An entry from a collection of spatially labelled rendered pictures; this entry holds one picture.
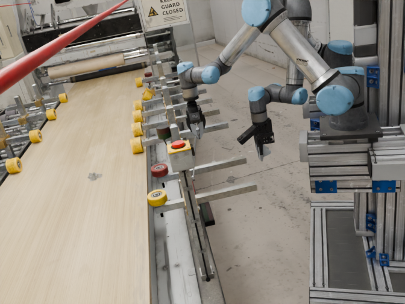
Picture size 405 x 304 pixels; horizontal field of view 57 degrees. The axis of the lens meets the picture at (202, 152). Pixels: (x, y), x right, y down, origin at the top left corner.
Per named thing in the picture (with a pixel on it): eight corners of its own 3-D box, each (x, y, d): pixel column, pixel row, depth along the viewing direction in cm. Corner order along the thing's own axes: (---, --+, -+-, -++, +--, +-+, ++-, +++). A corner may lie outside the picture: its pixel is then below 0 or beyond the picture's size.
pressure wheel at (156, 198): (161, 209, 164) (155, 186, 159) (175, 213, 159) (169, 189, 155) (149, 219, 158) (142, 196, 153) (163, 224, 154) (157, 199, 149)
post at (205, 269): (212, 269, 138) (188, 161, 120) (214, 278, 134) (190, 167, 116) (200, 272, 138) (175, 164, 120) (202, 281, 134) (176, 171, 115)
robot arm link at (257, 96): (269, 85, 169) (257, 91, 164) (271, 108, 173) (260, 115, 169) (255, 84, 174) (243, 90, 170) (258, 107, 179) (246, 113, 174)
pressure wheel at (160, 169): (171, 181, 186) (166, 160, 181) (172, 189, 178) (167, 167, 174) (155, 185, 185) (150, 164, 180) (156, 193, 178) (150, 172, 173)
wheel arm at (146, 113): (211, 101, 249) (211, 96, 247) (213, 102, 245) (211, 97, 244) (137, 117, 245) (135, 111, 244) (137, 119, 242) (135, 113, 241)
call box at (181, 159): (193, 160, 121) (188, 139, 118) (195, 170, 115) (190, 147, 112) (171, 165, 121) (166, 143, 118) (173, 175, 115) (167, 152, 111)
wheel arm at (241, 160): (245, 162, 185) (244, 154, 183) (247, 164, 182) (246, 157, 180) (158, 181, 182) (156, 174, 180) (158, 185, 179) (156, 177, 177)
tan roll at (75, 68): (172, 53, 415) (170, 42, 410) (173, 55, 403) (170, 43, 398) (42, 80, 406) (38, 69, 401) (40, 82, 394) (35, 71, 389)
